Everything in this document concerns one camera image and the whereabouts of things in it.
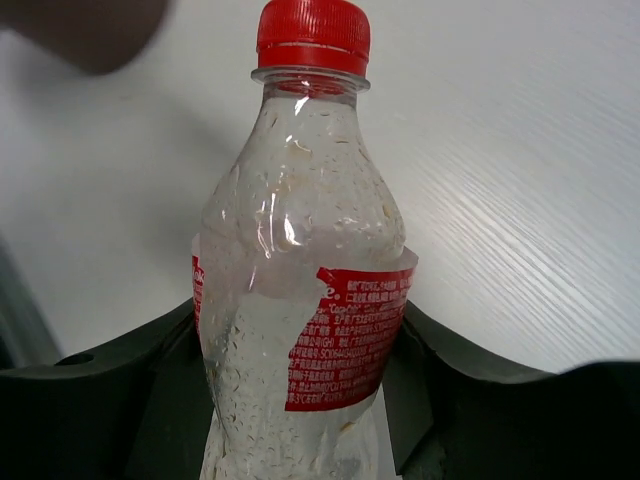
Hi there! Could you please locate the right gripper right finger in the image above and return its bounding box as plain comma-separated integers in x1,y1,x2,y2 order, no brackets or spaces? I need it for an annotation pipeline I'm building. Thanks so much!
383,305,639,479

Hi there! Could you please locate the small red label bottle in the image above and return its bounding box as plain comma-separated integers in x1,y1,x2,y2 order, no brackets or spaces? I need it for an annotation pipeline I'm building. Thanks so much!
196,1,418,479

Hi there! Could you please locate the brown round bin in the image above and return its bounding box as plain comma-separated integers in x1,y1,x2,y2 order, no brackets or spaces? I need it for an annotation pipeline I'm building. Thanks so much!
1,0,172,75

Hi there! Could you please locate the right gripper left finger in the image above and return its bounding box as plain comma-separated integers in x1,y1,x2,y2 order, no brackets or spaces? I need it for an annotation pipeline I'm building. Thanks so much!
1,301,212,479

